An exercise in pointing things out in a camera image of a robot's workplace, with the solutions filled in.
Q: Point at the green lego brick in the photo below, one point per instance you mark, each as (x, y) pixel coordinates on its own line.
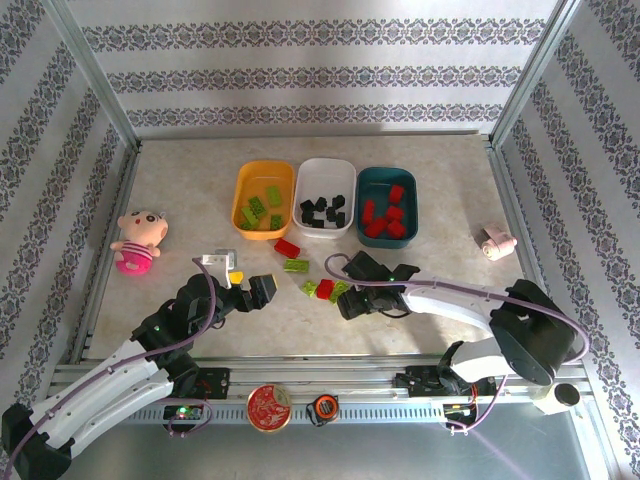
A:
(257, 204)
(248, 216)
(276, 221)
(273, 195)
(296, 265)
(340, 290)
(244, 226)
(309, 288)

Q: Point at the red lego brick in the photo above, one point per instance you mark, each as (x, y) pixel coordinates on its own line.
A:
(376, 227)
(395, 214)
(396, 193)
(368, 212)
(396, 229)
(287, 247)
(325, 289)

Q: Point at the black lego brick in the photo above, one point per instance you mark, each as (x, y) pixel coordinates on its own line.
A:
(306, 205)
(320, 204)
(332, 215)
(339, 201)
(307, 218)
(341, 219)
(319, 225)

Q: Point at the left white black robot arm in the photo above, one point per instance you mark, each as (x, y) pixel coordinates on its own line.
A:
(100, 400)

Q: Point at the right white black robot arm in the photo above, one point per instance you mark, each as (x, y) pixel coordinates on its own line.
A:
(530, 340)

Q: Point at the plush doll pink striped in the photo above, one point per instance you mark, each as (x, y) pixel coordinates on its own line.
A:
(140, 235)

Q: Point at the orange black tape measure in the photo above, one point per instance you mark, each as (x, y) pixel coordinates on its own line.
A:
(322, 407)

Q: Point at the slotted metal strip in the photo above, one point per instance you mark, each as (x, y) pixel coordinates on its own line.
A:
(375, 414)

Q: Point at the yellow plastic container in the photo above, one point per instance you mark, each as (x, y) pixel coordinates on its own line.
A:
(260, 175)

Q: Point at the round red tin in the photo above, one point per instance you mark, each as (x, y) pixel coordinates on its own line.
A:
(269, 407)

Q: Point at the small LED circuit board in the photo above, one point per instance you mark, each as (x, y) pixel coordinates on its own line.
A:
(184, 412)

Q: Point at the white plastic container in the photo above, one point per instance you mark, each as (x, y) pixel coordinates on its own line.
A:
(325, 175)

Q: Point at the teal plastic container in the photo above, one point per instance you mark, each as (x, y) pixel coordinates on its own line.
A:
(385, 175)

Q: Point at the small pink toy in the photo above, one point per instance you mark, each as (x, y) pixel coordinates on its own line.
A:
(500, 244)

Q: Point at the white cup black inside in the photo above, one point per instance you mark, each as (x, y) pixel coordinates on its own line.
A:
(557, 397)

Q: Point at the aluminium front rail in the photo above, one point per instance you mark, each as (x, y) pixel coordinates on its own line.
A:
(320, 375)

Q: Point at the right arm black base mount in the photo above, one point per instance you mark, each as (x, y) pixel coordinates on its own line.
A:
(415, 382)

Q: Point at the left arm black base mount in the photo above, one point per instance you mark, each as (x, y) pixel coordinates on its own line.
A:
(215, 382)

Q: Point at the left aluminium side rail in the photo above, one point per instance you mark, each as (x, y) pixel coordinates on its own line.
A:
(95, 305)

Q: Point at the aluminium side rail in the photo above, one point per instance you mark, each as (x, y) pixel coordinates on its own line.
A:
(507, 190)
(95, 305)

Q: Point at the aluminium back rail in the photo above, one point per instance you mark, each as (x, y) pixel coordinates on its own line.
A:
(300, 134)

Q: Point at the right aluminium side rail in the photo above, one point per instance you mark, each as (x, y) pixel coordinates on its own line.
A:
(507, 190)

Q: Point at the left aluminium frame post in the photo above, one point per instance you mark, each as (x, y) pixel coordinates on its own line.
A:
(95, 75)

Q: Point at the aluminium frame post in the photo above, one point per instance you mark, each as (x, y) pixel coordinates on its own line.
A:
(95, 75)
(530, 75)

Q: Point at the right aluminium frame post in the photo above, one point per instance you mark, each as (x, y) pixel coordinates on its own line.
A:
(530, 75)

